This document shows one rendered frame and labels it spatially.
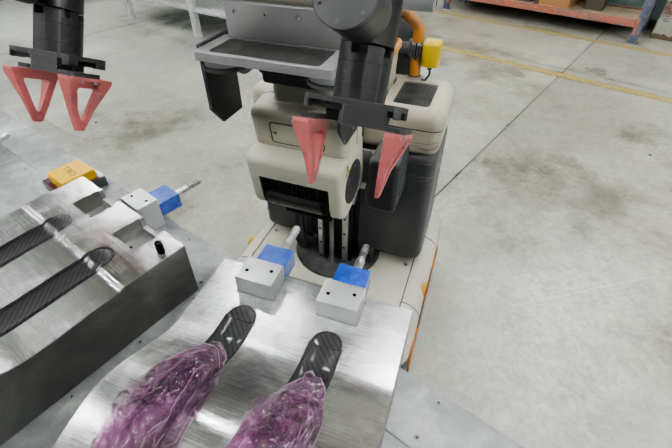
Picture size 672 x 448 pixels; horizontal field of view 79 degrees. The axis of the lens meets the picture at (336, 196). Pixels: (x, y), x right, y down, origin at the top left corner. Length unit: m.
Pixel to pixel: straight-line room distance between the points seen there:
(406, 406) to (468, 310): 1.15
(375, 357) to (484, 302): 1.23
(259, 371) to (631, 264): 1.82
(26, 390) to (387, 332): 0.39
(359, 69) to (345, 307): 0.26
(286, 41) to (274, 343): 0.49
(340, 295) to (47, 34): 0.50
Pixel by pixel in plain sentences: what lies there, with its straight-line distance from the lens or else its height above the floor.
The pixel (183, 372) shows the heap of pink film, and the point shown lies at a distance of 0.44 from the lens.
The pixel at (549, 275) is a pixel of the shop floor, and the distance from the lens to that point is 1.88.
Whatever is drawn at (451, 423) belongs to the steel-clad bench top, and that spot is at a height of 0.80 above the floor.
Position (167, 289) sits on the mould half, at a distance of 0.59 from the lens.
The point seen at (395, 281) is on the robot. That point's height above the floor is 0.28.
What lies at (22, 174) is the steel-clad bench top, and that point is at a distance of 1.03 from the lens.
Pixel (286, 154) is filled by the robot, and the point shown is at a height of 0.80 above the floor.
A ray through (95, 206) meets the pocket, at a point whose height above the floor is 0.87.
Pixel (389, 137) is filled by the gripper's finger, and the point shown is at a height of 1.07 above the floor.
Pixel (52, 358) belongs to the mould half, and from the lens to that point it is 0.56.
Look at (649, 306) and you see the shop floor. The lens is 1.97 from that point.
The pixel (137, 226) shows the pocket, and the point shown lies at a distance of 0.64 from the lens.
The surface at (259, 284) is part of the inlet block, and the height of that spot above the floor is 0.88.
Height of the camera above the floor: 1.27
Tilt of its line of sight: 38 degrees down
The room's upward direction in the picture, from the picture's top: straight up
